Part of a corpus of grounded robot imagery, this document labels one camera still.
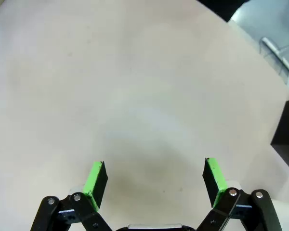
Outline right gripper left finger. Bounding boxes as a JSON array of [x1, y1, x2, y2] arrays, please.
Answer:
[[30, 160, 111, 231]]

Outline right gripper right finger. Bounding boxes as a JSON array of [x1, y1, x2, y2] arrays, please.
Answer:
[[195, 157, 284, 231]]

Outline black square cup box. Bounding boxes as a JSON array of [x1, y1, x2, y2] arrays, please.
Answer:
[[270, 97, 289, 176]]

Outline white side table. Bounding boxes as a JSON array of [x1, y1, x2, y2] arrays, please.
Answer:
[[259, 36, 289, 91]]

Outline person's black trousers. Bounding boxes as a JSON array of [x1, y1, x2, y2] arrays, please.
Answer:
[[197, 0, 247, 23]]

